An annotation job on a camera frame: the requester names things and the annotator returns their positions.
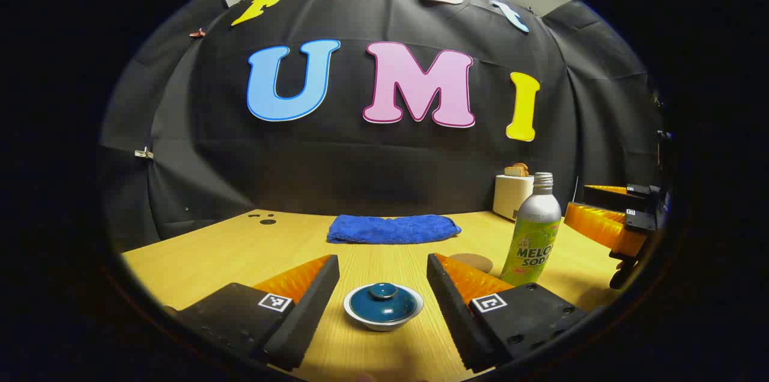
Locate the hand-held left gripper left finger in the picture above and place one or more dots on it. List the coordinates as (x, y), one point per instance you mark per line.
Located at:
(306, 310)

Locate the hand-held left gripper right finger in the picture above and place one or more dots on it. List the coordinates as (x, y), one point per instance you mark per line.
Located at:
(456, 310)

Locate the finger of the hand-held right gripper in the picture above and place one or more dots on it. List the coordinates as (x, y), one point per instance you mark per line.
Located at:
(607, 194)
(601, 227)

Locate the round brown coaster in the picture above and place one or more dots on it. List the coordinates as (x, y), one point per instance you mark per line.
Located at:
(473, 262)

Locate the silver green water bottle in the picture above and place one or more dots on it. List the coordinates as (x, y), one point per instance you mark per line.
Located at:
(536, 232)

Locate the blue teacup lid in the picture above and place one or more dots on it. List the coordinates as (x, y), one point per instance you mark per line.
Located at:
(384, 305)

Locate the blue teacup with white inside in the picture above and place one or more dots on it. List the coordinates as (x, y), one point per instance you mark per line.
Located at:
(384, 326)

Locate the toast slices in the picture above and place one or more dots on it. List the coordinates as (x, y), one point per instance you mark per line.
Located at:
(516, 170)

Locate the white toaster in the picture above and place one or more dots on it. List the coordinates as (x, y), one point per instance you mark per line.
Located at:
(510, 196)

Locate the blue towel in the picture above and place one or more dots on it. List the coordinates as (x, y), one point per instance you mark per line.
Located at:
(390, 229)

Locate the black backdrop cloth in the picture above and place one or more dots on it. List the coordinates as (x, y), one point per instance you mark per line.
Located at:
(360, 160)

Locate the silver metal clip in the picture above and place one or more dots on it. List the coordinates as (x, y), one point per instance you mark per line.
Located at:
(143, 154)

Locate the red clip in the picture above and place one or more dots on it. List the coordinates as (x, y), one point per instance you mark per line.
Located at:
(197, 33)

